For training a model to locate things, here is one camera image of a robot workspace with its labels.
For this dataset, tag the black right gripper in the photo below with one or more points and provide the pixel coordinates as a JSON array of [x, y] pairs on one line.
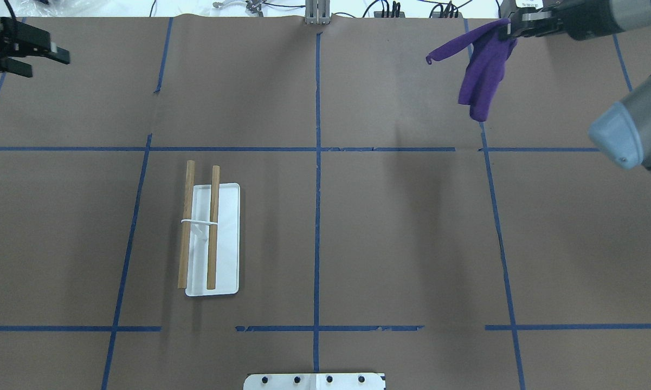
[[581, 27]]

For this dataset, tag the purple microfiber towel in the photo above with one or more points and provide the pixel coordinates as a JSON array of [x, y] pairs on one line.
[[486, 68]]

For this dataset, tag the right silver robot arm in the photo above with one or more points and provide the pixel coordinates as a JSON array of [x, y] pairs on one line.
[[623, 132]]

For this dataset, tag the upper wooden rack rod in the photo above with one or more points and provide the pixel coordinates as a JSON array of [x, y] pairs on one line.
[[189, 182]]

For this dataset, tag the wooden rack rod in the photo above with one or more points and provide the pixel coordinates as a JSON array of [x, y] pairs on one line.
[[189, 182], [213, 227]]

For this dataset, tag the lower wooden rack rod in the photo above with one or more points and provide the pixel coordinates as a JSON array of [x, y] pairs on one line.
[[213, 227]]

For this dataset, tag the white towel rack base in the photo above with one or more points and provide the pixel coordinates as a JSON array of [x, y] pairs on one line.
[[228, 260]]

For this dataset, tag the aluminium frame post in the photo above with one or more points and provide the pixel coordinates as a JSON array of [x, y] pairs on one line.
[[317, 12]]

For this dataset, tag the white camera mast pedestal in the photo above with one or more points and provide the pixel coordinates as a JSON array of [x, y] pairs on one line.
[[365, 380]]

